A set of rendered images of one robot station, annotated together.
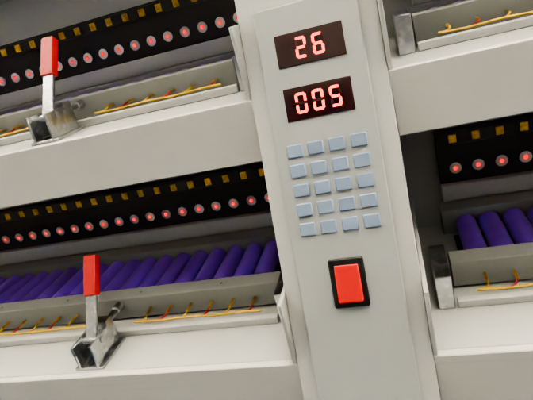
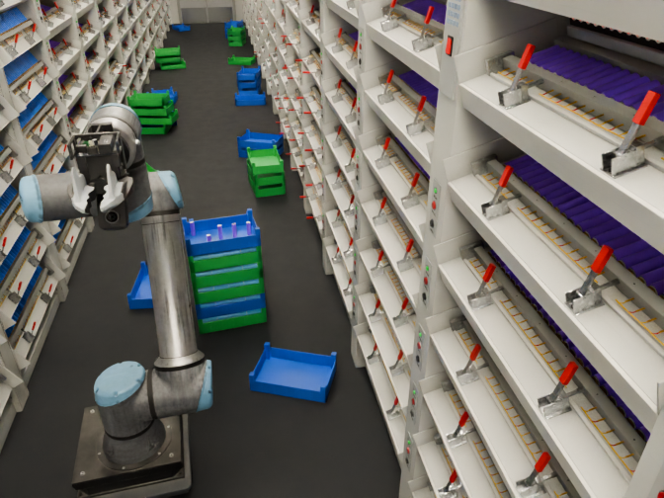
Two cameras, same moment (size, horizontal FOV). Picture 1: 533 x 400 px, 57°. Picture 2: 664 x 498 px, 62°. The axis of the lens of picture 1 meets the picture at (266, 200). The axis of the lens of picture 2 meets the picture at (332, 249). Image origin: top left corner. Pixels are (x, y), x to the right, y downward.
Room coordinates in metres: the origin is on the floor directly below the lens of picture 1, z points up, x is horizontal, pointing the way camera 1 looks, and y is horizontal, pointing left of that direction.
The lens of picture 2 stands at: (-0.33, -0.88, 1.56)
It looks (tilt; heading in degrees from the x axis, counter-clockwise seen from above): 31 degrees down; 63
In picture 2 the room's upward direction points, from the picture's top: straight up
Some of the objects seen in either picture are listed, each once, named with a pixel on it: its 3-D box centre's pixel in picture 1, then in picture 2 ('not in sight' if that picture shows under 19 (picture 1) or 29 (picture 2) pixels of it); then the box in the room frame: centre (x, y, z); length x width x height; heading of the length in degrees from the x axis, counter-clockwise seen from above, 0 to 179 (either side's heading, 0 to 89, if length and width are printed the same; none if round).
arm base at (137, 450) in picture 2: not in sight; (131, 429); (-0.35, 0.48, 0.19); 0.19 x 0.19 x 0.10
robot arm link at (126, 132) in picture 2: not in sight; (111, 146); (-0.26, 0.11, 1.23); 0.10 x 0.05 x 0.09; 167
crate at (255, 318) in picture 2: not in sight; (229, 307); (0.17, 1.15, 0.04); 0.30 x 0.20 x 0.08; 171
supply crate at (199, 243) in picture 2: not in sight; (220, 231); (0.17, 1.15, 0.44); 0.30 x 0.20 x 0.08; 171
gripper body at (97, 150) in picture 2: not in sight; (102, 158); (-0.28, 0.03, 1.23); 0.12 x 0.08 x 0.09; 77
